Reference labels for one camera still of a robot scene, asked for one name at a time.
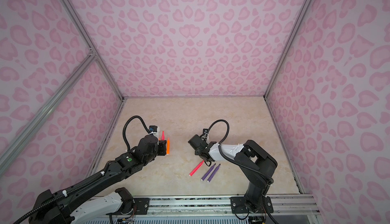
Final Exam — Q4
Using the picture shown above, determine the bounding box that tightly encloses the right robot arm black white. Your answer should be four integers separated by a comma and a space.
188, 135, 278, 214

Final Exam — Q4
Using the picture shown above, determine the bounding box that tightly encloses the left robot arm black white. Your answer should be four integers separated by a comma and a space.
28, 135, 167, 224

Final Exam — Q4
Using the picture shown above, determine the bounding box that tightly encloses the purple marker pen left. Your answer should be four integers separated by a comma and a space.
201, 164, 216, 181

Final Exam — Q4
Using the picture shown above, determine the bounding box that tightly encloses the purple marker pen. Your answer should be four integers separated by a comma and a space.
207, 164, 220, 182
201, 164, 216, 181

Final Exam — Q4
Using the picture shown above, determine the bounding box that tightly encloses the purple marker pen right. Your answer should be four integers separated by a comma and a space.
207, 164, 220, 182

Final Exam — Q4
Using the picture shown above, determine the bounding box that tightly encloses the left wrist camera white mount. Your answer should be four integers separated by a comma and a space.
149, 125, 160, 139

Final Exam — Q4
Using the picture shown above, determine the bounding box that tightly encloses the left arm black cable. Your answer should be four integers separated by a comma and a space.
122, 115, 151, 151

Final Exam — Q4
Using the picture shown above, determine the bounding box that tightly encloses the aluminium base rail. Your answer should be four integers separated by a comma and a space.
57, 195, 324, 224

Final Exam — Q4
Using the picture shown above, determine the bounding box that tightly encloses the aluminium diagonal frame bar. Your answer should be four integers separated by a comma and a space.
1, 52, 96, 176

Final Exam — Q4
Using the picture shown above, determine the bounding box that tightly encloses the aluminium corner frame post left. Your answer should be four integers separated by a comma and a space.
59, 0, 125, 102

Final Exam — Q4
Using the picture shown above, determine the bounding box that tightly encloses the aluminium corner frame post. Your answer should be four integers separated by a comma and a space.
59, 0, 125, 102
264, 0, 315, 101

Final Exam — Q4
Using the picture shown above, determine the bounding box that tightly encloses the aluminium corner frame post right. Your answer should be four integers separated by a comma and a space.
264, 0, 315, 101

